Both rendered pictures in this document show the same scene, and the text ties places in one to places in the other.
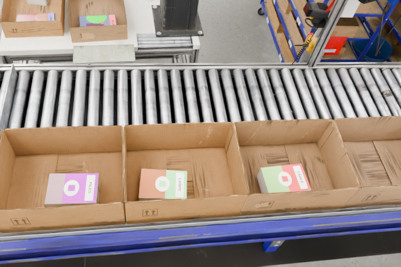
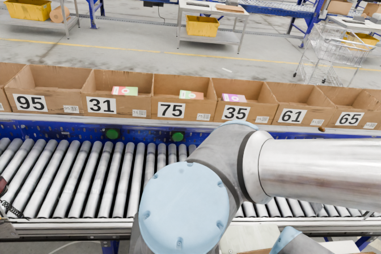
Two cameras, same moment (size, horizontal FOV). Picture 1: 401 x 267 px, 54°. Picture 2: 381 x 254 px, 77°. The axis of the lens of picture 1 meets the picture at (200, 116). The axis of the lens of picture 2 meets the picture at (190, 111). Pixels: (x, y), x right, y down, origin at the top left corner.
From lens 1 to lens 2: 2.03 m
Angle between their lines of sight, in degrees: 92
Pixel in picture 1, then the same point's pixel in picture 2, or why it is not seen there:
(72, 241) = not seen: hidden behind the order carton
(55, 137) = (252, 110)
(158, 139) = (194, 111)
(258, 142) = (128, 114)
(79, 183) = (232, 99)
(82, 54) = (271, 235)
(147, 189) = (199, 94)
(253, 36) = not seen: outside the picture
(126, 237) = not seen: hidden behind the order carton
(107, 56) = (246, 233)
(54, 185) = (242, 100)
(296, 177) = (118, 90)
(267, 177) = (135, 92)
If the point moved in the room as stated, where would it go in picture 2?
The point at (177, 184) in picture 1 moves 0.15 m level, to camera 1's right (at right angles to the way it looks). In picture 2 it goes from (184, 94) to (163, 90)
